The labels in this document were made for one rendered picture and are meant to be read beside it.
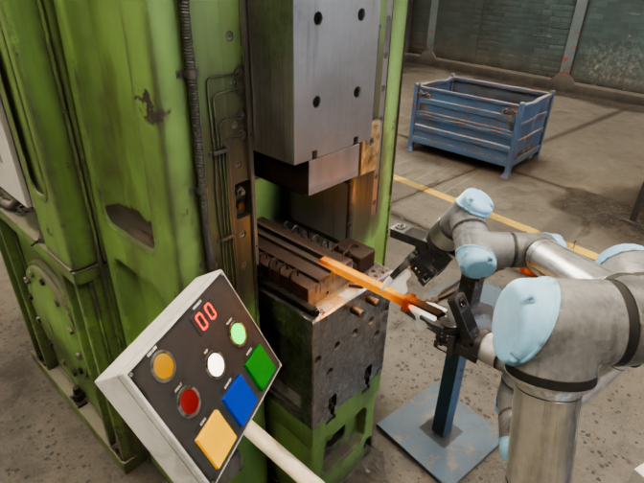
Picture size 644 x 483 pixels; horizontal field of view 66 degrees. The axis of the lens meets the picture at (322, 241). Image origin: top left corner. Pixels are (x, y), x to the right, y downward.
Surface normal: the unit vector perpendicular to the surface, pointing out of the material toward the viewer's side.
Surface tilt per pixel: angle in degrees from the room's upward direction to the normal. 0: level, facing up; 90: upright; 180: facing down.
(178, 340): 60
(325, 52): 90
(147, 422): 90
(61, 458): 0
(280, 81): 90
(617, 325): 55
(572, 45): 90
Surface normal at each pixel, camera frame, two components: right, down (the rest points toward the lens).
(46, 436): 0.02, -0.87
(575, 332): 0.00, 0.07
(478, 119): -0.68, 0.34
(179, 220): 0.73, 0.35
